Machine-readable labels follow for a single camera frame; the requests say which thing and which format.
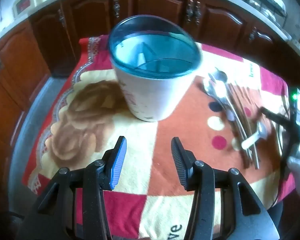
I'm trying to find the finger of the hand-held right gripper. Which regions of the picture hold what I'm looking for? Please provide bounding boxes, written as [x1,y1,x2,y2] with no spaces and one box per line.
[260,107,300,160]

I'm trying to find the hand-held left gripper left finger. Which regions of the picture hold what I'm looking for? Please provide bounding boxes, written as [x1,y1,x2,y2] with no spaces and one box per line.
[16,135,127,240]

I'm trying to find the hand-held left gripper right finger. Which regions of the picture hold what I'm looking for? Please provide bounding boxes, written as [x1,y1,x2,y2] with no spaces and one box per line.
[170,137,280,240]

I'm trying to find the white plastic spoon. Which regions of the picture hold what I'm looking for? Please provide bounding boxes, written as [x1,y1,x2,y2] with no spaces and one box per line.
[241,121,268,149]

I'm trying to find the wooden chopstick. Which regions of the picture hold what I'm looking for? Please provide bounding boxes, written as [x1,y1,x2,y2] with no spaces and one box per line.
[226,81,253,168]
[234,84,260,169]

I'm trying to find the large metal spoon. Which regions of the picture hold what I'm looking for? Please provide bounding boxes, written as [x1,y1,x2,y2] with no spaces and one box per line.
[202,78,249,153]

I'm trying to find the small metal spoon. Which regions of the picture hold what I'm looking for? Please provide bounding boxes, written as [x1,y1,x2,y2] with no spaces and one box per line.
[213,67,240,120]

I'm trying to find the white utensil holder teal rim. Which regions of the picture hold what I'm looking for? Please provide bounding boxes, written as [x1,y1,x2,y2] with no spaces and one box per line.
[108,15,203,122]

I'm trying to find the printed blanket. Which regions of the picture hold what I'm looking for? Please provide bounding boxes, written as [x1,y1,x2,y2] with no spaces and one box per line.
[22,35,297,240]

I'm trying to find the black cable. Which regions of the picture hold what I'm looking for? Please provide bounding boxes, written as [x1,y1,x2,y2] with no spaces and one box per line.
[270,152,289,207]

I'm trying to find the black wire dish rack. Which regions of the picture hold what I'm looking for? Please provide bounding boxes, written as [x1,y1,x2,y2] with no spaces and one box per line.
[244,0,288,23]

